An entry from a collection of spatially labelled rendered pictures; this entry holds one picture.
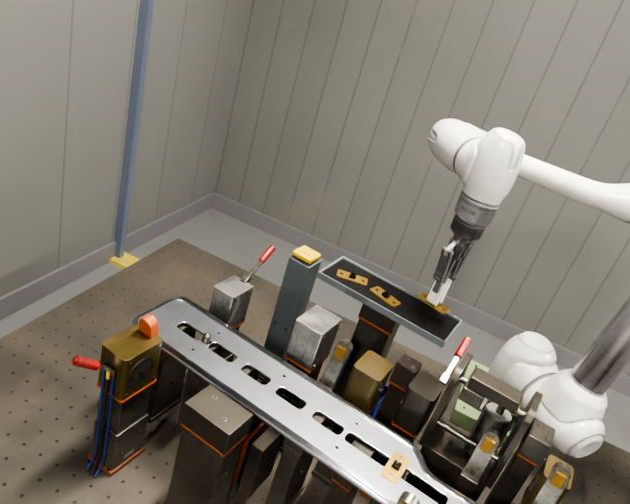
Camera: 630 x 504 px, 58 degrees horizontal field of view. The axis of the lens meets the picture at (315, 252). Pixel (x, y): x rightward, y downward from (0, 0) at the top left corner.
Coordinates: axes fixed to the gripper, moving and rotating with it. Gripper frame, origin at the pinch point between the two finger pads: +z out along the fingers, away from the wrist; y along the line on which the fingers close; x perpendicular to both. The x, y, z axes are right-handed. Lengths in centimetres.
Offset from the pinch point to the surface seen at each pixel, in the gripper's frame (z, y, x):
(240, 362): 24, 39, -23
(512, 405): 6.3, 13.5, 29.7
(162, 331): 24, 49, -41
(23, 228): 80, 17, -184
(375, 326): 15.4, 7.0, -9.1
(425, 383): 16.0, 12.7, 10.9
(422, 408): 19.1, 16.9, 14.0
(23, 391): 54, 70, -66
